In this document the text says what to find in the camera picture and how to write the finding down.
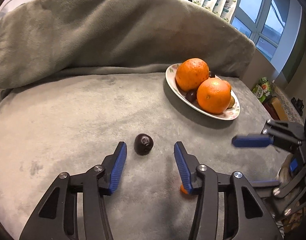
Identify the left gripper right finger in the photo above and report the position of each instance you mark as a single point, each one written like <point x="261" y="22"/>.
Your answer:
<point x="246" y="216"/>

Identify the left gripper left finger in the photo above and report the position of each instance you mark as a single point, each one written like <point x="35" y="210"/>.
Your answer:
<point x="55" y="216"/>

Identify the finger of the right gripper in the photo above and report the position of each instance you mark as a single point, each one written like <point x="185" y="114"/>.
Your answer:
<point x="292" y="185"/>
<point x="285" y="135"/>

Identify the small mandarin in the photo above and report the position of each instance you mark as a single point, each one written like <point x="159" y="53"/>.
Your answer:
<point x="228" y="85"/>

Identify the tiny orange kumquat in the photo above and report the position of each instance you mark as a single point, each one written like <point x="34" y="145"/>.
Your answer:
<point x="183" y="190"/>

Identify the large orange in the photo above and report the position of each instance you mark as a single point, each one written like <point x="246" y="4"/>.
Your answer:
<point x="213" y="96"/>
<point x="191" y="74"/>

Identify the dark plum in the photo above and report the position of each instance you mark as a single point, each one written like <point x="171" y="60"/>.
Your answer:
<point x="191" y="95"/>
<point x="143" y="144"/>

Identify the white gloved right hand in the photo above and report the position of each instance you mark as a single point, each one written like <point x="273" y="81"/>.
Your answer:
<point x="284" y="175"/>

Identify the green snack bag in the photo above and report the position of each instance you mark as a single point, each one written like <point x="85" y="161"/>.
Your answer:
<point x="262" y="90"/>

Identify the grey sofa back cushion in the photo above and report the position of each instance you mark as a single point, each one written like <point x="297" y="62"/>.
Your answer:
<point x="41" y="38"/>

